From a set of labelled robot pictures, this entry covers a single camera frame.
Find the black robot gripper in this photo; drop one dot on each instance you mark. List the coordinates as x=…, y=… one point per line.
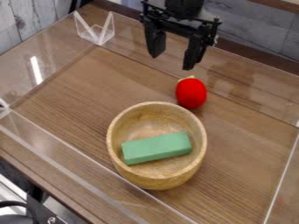
x=184, y=18

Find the light wooden bowl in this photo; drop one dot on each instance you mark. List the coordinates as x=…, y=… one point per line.
x=151, y=119

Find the green rectangular block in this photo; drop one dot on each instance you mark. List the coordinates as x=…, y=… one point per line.
x=155, y=148

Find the red toy strawberry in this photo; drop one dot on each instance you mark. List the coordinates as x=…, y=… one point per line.
x=191, y=92

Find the clear acrylic corner bracket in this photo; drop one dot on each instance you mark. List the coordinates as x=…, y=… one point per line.
x=96, y=34

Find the clear acrylic front wall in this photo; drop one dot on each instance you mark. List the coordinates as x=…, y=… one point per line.
x=78, y=181

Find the black equipment with cable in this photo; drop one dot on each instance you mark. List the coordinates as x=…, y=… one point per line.
x=36, y=213

